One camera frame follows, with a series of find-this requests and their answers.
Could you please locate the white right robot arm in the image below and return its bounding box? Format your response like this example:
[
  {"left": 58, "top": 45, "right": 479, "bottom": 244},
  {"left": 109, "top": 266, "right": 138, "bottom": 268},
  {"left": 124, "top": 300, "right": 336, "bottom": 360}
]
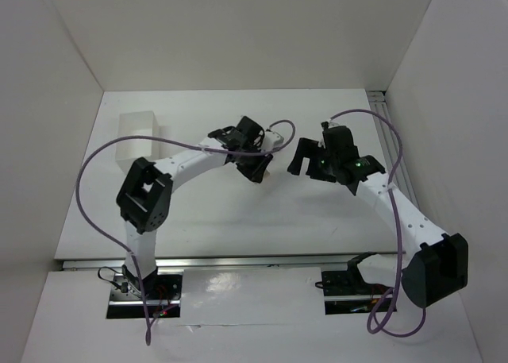
[{"left": 287, "top": 126, "right": 468, "bottom": 308}]

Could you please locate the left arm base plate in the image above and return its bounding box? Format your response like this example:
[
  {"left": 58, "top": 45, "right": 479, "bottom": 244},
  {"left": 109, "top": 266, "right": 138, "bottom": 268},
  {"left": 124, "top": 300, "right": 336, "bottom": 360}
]
[{"left": 106, "top": 273, "right": 183, "bottom": 319}]

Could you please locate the aluminium rail front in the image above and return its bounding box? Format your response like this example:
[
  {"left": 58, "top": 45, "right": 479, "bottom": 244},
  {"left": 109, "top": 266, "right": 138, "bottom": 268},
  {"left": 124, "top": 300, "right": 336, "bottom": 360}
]
[{"left": 62, "top": 253, "right": 360, "bottom": 271}]

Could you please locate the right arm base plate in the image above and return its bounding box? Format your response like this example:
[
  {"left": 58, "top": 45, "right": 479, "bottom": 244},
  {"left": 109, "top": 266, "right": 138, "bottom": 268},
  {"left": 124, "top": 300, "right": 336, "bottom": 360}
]
[{"left": 314, "top": 271, "right": 389, "bottom": 315}]

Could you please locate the white perforated box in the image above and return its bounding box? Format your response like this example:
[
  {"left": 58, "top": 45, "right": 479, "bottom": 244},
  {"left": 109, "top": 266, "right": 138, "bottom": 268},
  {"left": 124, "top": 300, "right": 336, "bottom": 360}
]
[{"left": 115, "top": 110, "right": 160, "bottom": 176}]

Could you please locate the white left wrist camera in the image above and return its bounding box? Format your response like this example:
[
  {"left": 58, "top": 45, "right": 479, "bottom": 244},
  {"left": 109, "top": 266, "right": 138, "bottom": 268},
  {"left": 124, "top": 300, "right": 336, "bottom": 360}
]
[{"left": 260, "top": 129, "right": 284, "bottom": 152}]

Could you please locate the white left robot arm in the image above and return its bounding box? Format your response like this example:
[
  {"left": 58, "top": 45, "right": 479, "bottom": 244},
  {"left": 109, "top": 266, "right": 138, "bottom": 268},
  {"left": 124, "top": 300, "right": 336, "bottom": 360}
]
[{"left": 116, "top": 116, "right": 284, "bottom": 292}]

